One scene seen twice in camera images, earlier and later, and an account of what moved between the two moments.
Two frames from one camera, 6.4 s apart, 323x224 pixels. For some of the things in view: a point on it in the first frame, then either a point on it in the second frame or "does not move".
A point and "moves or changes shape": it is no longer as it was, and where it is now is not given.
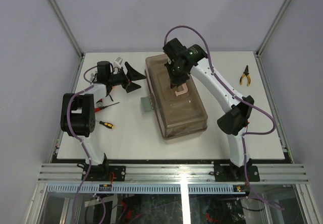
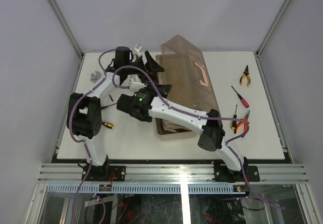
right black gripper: (175, 81) to (164, 89)
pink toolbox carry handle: (185, 90) moves or changes shape
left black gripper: (133, 75) to (151, 65)
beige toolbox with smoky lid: (179, 109) moves or changes shape
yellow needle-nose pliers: (246, 72) does not move
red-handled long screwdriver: (98, 109) does not move
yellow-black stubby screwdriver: (108, 125) does not move
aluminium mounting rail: (171, 173) does not move
